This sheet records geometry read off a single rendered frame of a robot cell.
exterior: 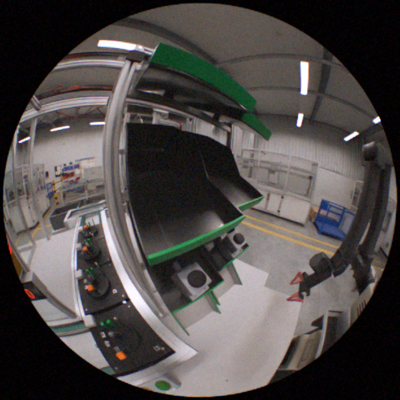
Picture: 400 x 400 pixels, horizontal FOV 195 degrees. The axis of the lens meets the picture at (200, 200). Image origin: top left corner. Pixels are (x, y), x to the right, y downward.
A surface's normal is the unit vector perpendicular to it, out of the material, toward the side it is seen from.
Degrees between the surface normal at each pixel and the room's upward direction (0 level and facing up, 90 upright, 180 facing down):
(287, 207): 90
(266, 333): 0
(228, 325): 0
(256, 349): 0
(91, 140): 90
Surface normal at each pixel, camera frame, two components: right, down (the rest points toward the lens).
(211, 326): 0.07, -0.94
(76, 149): 0.75, 0.26
